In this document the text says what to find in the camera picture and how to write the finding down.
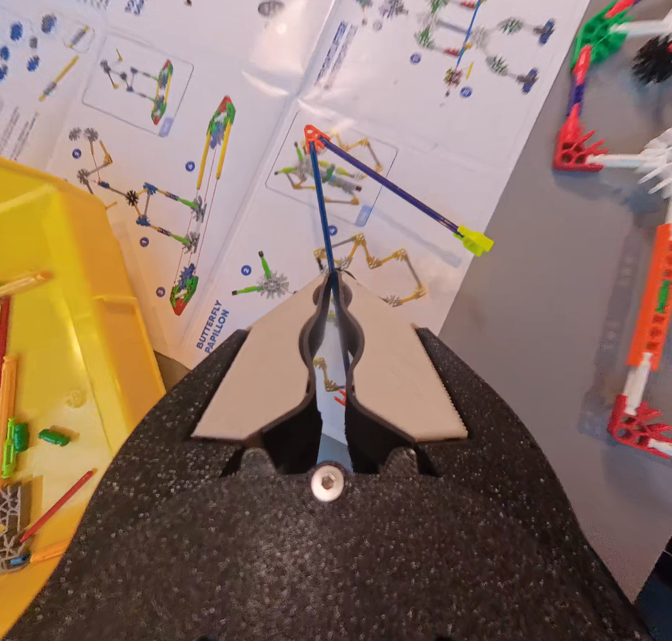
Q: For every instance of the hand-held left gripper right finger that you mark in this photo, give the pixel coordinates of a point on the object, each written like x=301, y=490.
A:
x=410, y=389

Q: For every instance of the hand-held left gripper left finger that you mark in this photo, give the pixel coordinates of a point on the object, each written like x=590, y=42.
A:
x=247, y=389

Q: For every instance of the yellow-green toy clip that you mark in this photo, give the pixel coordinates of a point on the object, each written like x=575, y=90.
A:
x=476, y=243

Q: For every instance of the yellow plastic bin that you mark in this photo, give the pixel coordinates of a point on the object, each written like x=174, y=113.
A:
x=84, y=284

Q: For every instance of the colourful construction toy model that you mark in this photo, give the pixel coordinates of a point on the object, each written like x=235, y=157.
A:
x=651, y=305

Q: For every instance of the orange toy connector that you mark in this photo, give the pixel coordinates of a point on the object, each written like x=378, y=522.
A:
x=313, y=137

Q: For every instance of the pile of loose toy pieces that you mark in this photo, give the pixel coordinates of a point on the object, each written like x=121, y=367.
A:
x=13, y=447

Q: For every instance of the white instruction sheet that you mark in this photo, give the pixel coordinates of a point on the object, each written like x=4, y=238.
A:
x=263, y=74

